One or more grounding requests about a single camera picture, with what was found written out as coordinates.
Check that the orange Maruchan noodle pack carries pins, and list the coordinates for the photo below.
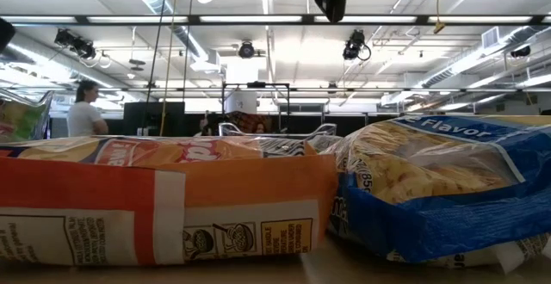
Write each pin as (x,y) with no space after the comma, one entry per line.
(215,180)

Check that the green Maruchan noodle pack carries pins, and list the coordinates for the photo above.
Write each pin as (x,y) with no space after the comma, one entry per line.
(21,120)

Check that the black beam with light strips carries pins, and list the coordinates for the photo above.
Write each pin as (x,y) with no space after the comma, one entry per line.
(193,19)

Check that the clear plastic bin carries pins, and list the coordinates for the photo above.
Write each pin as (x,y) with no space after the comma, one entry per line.
(318,130)
(48,112)

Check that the white box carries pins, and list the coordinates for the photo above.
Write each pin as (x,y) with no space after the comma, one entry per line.
(240,102)

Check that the person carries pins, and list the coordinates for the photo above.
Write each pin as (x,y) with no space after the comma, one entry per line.
(84,118)
(260,127)

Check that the black ceiling-mounted camera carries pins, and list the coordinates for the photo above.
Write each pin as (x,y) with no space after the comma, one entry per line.
(77,45)
(246,50)
(354,45)

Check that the silver ventilation duct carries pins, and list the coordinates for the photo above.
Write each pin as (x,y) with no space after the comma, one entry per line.
(51,60)

